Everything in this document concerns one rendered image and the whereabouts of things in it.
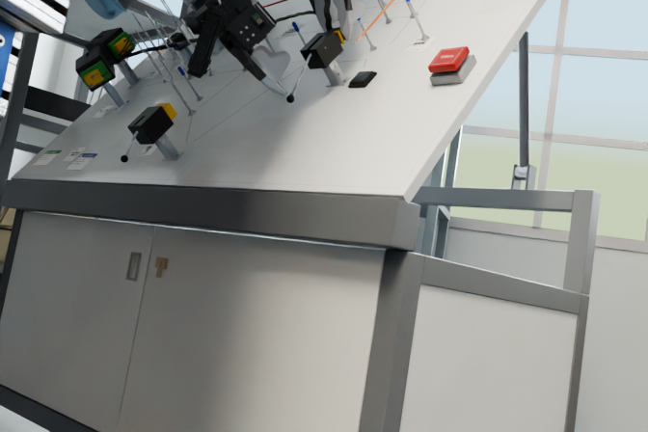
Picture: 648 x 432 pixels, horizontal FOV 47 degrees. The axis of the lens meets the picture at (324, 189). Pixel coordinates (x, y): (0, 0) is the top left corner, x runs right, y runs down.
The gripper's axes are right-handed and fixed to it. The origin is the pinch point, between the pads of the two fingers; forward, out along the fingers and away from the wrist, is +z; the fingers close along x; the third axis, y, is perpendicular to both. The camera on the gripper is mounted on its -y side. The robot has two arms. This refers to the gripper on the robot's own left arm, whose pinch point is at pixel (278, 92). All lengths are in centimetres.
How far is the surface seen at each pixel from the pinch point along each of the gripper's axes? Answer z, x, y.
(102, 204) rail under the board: -4.8, 9.8, -43.6
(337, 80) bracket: 6.1, 6.7, 8.1
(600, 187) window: 144, 190, 39
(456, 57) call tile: 12.8, -10.7, 26.7
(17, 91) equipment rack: -37, 54, -61
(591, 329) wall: 183, 163, -2
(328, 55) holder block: 1.4, 4.5, 10.0
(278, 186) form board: 9.4, -16.6, -6.4
